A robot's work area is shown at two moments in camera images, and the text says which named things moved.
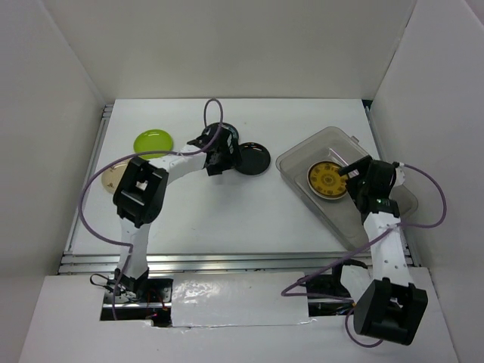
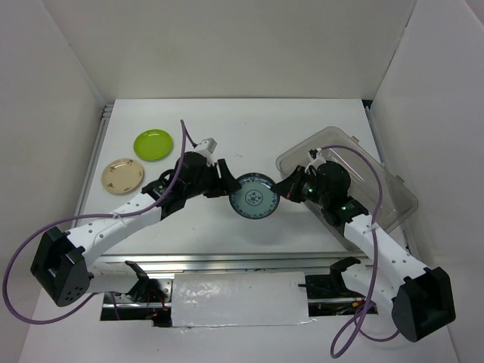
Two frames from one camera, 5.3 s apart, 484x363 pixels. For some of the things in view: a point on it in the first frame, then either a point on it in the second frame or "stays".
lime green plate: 153,140 stays
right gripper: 358,165 to 289,187
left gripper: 233,160 to 228,184
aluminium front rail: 210,264 stays
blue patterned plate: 226,136 to 255,200
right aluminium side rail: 375,134 stays
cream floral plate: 112,177 stays
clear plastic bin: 311,166 stays
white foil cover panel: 235,299 stays
